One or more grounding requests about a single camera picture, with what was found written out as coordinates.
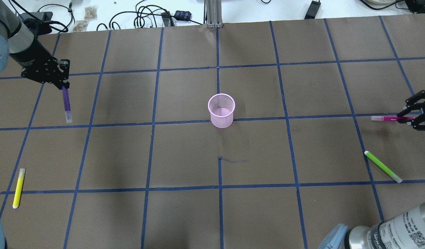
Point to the yellow marker pen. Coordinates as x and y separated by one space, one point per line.
19 187

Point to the pink marker pen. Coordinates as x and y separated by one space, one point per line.
391 118

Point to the black power adapter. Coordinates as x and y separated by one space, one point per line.
313 9

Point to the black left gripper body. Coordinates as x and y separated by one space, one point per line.
32 57

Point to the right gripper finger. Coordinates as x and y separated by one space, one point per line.
415 102
418 123

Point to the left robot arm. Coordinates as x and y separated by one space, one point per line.
20 44

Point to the purple marker pen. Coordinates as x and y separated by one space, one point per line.
67 106

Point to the aluminium frame post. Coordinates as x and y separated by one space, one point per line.
213 13

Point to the green marker pen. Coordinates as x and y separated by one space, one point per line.
383 167

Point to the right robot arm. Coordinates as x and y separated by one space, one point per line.
404 231

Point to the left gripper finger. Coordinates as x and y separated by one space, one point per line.
64 66

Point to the pink mesh cup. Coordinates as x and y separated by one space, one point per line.
221 107

